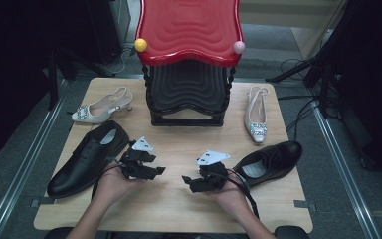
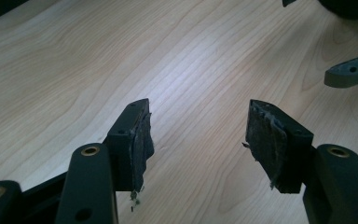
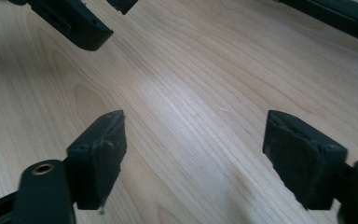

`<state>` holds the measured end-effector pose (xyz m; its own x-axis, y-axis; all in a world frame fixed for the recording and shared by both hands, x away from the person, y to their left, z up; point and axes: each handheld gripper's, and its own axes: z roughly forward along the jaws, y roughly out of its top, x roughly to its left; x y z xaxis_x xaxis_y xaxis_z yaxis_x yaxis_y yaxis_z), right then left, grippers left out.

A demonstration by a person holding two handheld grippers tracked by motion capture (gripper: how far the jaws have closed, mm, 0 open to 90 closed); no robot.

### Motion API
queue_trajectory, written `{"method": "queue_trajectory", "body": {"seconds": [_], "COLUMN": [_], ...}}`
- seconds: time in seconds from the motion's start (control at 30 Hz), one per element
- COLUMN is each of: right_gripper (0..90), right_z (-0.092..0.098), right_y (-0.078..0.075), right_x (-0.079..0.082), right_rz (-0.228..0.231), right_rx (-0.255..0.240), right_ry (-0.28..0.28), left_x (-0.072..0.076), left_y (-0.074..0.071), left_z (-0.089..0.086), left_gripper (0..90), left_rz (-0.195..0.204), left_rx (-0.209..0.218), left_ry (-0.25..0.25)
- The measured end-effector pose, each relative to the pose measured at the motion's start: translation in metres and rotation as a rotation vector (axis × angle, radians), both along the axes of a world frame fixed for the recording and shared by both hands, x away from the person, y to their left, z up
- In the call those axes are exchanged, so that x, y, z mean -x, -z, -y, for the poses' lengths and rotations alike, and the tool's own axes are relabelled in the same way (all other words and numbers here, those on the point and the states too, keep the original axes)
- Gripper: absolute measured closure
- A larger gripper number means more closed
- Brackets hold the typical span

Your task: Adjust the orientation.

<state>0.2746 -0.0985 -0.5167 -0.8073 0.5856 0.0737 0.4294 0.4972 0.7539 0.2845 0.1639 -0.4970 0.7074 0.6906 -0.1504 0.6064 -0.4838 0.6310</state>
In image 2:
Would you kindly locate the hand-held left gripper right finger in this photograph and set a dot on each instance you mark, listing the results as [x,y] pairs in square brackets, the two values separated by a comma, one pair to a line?
[279,149]

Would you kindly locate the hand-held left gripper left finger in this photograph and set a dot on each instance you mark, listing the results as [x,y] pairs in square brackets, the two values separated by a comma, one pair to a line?
[126,146]

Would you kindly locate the black leather shoe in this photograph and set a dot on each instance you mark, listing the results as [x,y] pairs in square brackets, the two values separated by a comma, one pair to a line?
[348,7]

